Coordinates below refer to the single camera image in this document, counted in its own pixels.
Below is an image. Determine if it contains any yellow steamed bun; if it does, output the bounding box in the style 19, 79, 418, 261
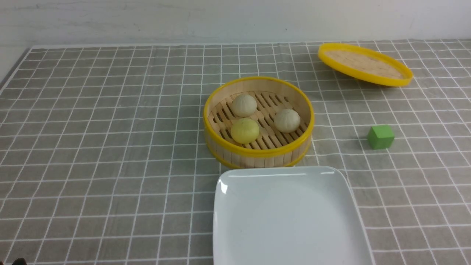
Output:
230, 118, 260, 144

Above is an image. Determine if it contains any white steamed bun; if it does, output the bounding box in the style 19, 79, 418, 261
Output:
231, 94, 257, 117

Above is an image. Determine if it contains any beige steamed bun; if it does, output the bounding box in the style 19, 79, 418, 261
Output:
273, 109, 301, 134

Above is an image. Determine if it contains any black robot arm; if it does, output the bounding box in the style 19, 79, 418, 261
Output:
12, 258, 27, 265

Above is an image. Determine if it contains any white square plate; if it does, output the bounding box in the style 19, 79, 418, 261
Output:
213, 166, 373, 265

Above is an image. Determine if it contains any yellow bamboo steamer basket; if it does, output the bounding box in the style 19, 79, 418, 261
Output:
202, 77, 315, 168

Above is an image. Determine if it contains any grey checked tablecloth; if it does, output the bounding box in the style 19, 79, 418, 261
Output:
0, 40, 471, 265

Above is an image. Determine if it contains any yellow bamboo steamer lid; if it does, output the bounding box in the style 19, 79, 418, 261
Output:
318, 43, 414, 87

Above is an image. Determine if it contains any green cube block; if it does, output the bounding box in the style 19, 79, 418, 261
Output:
367, 124, 395, 150

